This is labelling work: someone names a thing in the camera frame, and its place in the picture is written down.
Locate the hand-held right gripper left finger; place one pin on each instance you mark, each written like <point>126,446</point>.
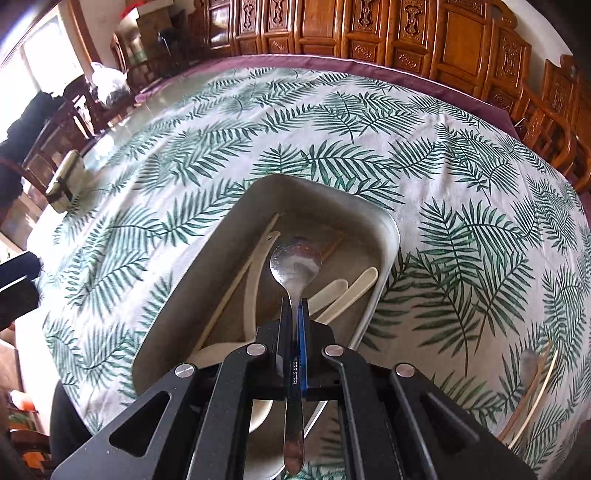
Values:
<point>286,332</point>

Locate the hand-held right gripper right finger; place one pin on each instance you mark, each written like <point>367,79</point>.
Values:
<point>303,332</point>

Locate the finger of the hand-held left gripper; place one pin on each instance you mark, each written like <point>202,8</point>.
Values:
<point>18,267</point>
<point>18,302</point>

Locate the metal spoon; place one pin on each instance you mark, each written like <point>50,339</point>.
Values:
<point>295,267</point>
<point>528,364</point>

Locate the white rectangular container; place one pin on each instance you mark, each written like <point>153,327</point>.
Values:
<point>323,203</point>

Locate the white container lid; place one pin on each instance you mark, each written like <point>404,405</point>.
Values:
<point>64,184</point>

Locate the wooden dining chair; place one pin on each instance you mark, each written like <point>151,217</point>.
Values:
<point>51,138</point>

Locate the black clothes pile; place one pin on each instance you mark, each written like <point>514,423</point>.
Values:
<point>27,129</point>

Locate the clear plastic bag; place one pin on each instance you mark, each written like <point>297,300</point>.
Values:
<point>111,85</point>

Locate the leaf print tablecloth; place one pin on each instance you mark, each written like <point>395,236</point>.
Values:
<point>369,138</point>

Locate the wood framed window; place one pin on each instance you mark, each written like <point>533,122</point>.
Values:
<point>37,46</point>

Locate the long purple sofa cushion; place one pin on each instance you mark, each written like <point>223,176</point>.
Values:
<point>415,81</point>

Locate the brown cardboard box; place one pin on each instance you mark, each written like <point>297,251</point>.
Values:
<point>154,25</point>

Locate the carved wooden sofa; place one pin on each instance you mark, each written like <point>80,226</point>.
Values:
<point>369,27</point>

